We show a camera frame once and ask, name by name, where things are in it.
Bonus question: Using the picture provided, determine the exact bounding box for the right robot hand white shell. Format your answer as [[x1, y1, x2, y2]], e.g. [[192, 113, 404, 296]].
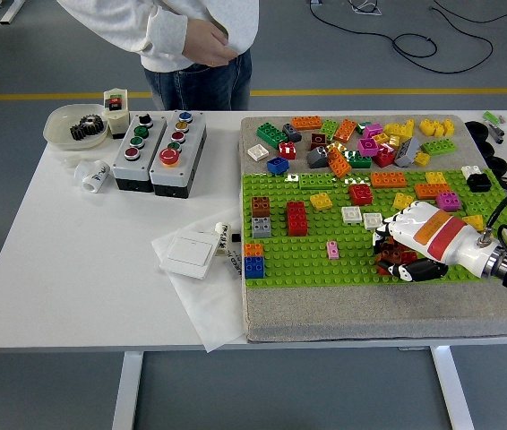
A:
[[371, 200, 504, 284]]

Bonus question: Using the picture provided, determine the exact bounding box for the person's right hand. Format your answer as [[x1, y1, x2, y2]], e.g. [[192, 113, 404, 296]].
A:
[[181, 17, 240, 68]]

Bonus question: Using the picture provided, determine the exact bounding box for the brown square brick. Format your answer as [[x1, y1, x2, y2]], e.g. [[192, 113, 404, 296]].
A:
[[251, 195, 271, 218], [379, 245, 405, 264]]

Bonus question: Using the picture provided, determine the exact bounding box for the grey long brick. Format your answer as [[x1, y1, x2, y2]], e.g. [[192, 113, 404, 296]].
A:
[[394, 136, 421, 168]]

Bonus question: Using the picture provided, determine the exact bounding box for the green studded baseplate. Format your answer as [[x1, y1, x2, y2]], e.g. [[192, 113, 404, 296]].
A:
[[241, 168, 507, 288]]

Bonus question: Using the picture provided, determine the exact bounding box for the magenta square brick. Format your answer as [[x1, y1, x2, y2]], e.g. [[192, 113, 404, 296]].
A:
[[435, 191, 461, 212], [357, 137, 380, 157]]

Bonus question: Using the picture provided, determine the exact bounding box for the red long brick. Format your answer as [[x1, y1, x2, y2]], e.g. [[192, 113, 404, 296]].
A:
[[286, 201, 309, 237], [376, 250, 420, 275]]

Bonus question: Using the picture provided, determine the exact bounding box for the orange long brick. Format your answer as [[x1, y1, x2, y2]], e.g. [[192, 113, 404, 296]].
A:
[[326, 146, 352, 178], [291, 115, 324, 131], [414, 182, 452, 201], [370, 171, 408, 188], [333, 118, 358, 144]]

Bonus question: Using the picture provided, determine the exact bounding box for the person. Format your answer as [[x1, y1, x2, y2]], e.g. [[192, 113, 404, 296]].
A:
[[56, 0, 260, 112]]

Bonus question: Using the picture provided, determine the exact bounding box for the lime green long brick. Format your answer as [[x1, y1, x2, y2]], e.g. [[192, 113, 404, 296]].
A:
[[298, 172, 336, 189], [421, 137, 456, 156]]

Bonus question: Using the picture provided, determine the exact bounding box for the grey emergency-stop control box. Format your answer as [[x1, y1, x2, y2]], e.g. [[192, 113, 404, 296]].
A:
[[149, 109, 208, 199]]

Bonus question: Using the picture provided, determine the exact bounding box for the grey-brown mat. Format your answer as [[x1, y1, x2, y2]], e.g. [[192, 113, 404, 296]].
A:
[[238, 114, 507, 345]]

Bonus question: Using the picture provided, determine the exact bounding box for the dark green long brick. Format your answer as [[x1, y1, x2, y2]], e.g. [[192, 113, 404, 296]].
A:
[[255, 123, 289, 149]]

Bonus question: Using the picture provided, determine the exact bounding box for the grey four-button control box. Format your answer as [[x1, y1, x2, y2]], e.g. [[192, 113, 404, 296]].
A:
[[111, 112, 168, 193]]

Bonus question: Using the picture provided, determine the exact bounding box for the blue square brick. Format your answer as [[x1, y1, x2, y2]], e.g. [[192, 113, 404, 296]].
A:
[[244, 254, 266, 280], [266, 156, 290, 176]]

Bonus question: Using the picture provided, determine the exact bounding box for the dark metal gear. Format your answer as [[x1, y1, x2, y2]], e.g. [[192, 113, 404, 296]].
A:
[[69, 123, 96, 142], [78, 114, 106, 138]]

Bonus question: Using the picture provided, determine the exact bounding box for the grey sloped brick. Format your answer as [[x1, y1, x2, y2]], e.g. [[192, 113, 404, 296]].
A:
[[305, 146, 330, 169]]

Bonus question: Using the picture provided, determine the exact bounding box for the white table leg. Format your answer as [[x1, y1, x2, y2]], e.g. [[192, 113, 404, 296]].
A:
[[110, 351, 145, 430], [430, 345, 477, 430]]

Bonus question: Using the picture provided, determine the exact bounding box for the white shallow bowl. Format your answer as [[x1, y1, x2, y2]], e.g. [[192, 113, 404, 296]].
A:
[[42, 103, 111, 151]]

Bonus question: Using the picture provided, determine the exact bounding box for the white pipe tee fitting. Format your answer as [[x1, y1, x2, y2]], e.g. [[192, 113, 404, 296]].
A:
[[73, 159, 111, 194]]

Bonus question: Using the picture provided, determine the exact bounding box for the grey square brick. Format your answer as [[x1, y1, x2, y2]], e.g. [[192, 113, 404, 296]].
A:
[[252, 216, 272, 238]]

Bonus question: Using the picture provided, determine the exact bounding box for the clear plastic piece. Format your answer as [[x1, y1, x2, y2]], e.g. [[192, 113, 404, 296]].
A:
[[58, 150, 89, 170]]

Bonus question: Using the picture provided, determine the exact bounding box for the white tube with writing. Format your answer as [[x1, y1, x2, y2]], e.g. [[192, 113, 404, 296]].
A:
[[211, 220, 232, 259]]

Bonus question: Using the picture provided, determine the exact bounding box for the white desk foot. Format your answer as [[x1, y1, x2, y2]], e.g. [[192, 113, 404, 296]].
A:
[[0, 0, 26, 26]]

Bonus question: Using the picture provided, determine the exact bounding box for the cream two-button switch box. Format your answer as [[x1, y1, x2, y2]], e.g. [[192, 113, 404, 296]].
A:
[[102, 88, 131, 140]]

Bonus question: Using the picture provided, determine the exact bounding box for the white floor cable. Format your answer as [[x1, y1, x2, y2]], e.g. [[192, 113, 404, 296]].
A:
[[351, 0, 382, 17]]

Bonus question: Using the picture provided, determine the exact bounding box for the black floor cable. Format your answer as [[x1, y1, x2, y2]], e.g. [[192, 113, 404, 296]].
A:
[[309, 0, 507, 75]]

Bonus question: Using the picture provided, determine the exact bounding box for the white wall switch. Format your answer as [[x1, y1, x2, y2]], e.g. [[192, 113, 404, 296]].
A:
[[159, 235, 219, 281]]

